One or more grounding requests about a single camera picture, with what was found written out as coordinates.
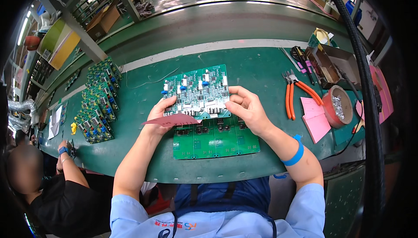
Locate small pink tags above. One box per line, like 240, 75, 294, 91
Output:
297, 60, 313, 74

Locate person's body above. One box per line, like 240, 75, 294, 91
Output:
109, 183, 326, 238

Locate flat green circuit board panel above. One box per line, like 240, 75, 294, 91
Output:
172, 114, 261, 160

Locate yellowish tape roll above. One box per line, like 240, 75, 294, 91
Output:
313, 28, 331, 47

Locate populated green circuit board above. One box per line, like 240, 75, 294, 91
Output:
161, 64, 231, 120

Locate person's left hand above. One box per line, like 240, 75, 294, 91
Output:
146, 96, 178, 138

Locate green conveyor belt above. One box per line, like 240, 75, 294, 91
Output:
35, 0, 355, 109

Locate dark red card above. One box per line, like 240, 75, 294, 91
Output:
141, 113, 203, 128

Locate white paper sheet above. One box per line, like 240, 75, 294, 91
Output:
48, 105, 63, 140

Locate silver flexible duct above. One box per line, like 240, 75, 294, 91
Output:
7, 99, 38, 128

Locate pink paper sheets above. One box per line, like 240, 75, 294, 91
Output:
300, 97, 332, 144

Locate blue wrist strap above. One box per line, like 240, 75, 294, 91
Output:
281, 134, 304, 167

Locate black corrugated hose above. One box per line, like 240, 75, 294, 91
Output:
318, 0, 386, 229

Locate orange handled pliers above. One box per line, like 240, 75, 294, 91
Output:
282, 72, 296, 121
289, 70, 324, 107

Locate black handled screwdriver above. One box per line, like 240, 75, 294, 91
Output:
290, 46, 316, 86

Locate metal tweezers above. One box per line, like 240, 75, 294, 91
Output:
280, 47, 301, 72

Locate red tape roll with scraps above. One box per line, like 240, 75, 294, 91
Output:
322, 85, 354, 129

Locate person's right hand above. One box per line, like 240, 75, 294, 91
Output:
225, 86, 275, 138

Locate pink sheet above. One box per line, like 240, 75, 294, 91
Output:
368, 64, 394, 125

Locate yellow and green bins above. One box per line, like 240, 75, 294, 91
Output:
37, 17, 81, 71

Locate thin white wire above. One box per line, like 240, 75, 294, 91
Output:
125, 66, 180, 90

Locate grey metal frame post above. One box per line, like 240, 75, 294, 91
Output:
42, 0, 109, 64

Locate cardboard box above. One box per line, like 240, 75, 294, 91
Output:
85, 0, 121, 41

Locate person's legs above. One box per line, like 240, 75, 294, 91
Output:
174, 176, 272, 213

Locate stack of green circuit boards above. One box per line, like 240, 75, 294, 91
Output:
74, 57, 123, 145

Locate brown metal tray box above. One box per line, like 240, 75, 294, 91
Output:
305, 44, 362, 90

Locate narrow green circuit strip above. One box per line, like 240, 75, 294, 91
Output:
64, 69, 81, 92

